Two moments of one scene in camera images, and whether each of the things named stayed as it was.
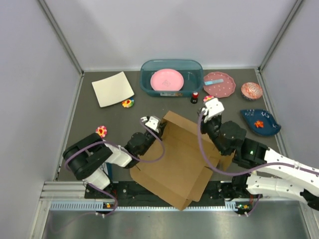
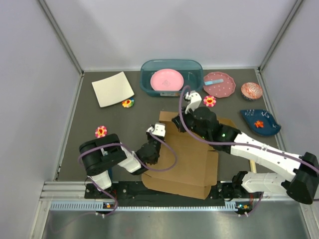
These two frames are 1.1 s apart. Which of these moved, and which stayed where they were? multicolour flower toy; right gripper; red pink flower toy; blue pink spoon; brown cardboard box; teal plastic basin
Moved: brown cardboard box; right gripper
Stayed: blue pink spoon; red pink flower toy; multicolour flower toy; teal plastic basin
